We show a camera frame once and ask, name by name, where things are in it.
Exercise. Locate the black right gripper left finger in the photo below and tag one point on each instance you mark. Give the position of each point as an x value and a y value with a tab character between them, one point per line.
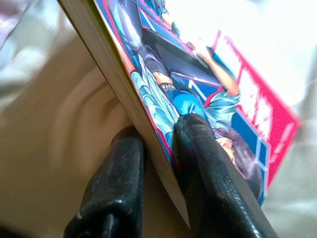
111	186

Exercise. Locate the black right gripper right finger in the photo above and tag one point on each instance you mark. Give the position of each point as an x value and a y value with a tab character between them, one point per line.
218	178

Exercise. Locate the blue red manga book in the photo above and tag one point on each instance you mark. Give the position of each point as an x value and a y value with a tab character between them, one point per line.
173	74

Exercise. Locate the beige floral bed sheet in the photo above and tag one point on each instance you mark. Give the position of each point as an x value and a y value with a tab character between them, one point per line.
62	111

